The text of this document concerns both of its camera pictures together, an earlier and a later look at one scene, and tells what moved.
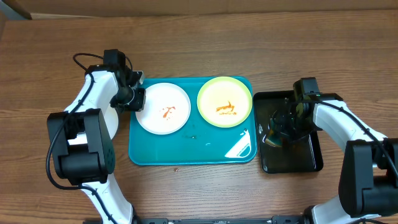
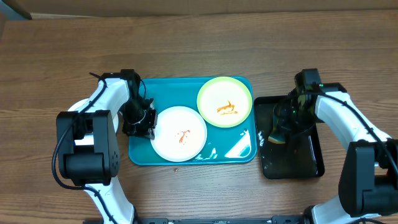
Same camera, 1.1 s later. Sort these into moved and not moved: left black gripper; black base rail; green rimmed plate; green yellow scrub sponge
Moved: left black gripper; green yellow scrub sponge
Not moved: green rimmed plate; black base rail
